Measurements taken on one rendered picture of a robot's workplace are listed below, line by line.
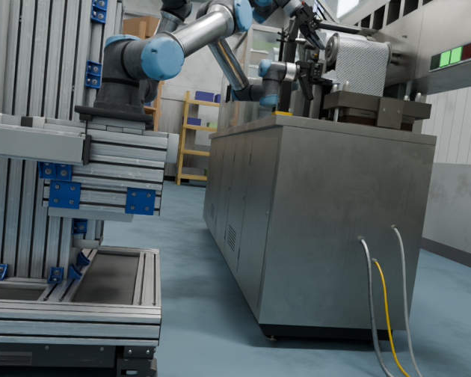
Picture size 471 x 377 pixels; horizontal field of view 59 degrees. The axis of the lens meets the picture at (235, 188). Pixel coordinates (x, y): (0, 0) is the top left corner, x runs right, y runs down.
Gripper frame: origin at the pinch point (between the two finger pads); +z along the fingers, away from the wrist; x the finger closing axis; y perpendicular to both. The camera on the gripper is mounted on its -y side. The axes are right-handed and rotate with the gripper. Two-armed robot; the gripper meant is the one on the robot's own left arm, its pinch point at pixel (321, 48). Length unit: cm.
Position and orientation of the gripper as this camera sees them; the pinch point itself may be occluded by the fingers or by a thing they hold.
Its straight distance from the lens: 203.3
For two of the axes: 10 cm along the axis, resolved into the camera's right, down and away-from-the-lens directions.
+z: 6.8, 7.1, 1.8
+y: 7.1, -7.0, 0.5
